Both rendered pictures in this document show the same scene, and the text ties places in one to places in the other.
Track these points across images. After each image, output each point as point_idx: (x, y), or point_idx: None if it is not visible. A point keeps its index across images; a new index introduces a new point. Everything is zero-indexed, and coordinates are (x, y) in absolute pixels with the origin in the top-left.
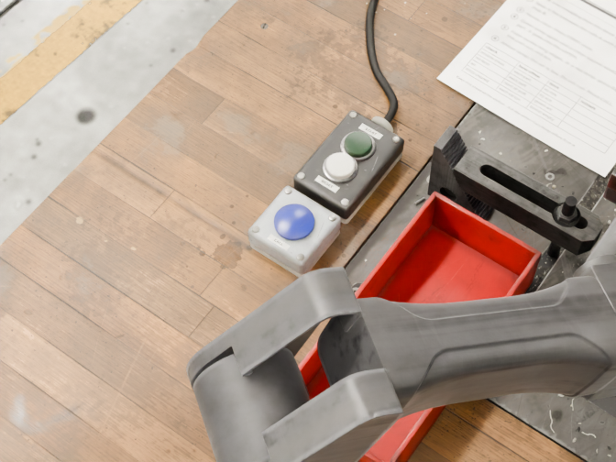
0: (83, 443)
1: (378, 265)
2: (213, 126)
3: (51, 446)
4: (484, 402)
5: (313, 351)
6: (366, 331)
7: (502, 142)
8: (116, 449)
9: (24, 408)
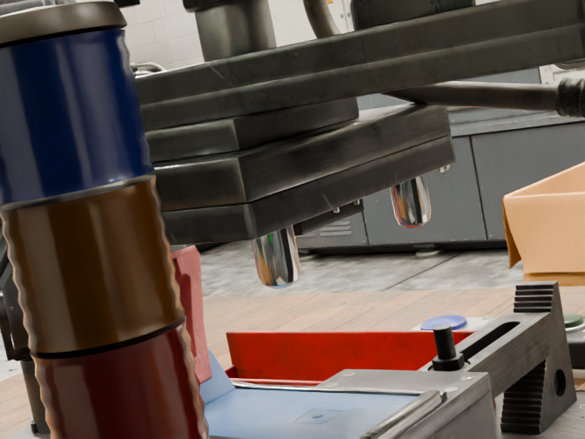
0: (226, 347)
1: (369, 330)
2: (584, 309)
3: (225, 341)
4: None
5: (264, 331)
6: None
7: None
8: (218, 356)
9: (261, 327)
